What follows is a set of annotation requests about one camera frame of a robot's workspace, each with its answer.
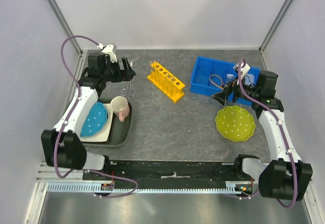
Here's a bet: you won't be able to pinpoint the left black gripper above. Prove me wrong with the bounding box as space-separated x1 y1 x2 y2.
102 57 136 83

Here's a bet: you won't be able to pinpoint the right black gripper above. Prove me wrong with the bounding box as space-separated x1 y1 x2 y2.
211 74 260 107

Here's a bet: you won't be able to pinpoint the metal crucible tongs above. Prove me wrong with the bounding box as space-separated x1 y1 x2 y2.
121 61 136 98

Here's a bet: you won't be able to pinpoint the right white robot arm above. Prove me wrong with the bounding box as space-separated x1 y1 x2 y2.
212 71 313 203

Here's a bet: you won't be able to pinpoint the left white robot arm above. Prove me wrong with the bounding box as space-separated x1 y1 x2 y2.
41 51 136 180

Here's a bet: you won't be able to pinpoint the clear glass beaker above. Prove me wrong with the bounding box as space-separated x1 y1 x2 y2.
224 74 237 84

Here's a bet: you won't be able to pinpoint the blue plastic bin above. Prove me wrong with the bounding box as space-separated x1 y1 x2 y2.
189 55 260 105

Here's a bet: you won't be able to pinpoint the plastic wash bottle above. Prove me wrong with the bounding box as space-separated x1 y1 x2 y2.
244 73 255 86

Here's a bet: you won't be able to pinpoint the green dotted plate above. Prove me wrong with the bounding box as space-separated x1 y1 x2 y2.
215 106 256 142

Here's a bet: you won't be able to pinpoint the pink small cup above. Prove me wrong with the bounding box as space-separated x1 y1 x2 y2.
110 96 130 122

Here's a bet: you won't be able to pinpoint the yellow test tube rack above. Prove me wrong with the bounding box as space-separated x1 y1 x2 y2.
147 61 185 103

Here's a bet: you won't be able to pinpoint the blue dotted plate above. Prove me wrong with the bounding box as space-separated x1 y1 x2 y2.
80 102 109 137

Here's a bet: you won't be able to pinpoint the dark green tray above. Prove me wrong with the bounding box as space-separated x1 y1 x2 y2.
79 99 132 147

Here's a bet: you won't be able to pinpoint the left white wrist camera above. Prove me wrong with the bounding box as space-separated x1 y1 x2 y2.
97 43 118 63

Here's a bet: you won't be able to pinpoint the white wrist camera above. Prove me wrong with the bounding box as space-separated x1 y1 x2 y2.
97 43 118 63
233 61 250 80

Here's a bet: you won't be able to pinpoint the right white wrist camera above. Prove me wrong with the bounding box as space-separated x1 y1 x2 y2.
233 61 250 80

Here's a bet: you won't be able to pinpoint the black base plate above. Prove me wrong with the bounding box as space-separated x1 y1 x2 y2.
82 159 262 189

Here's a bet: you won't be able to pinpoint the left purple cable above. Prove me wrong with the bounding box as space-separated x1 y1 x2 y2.
52 35 139 199

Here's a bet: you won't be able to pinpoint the slotted cable duct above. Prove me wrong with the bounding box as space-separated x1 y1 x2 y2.
47 182 241 194

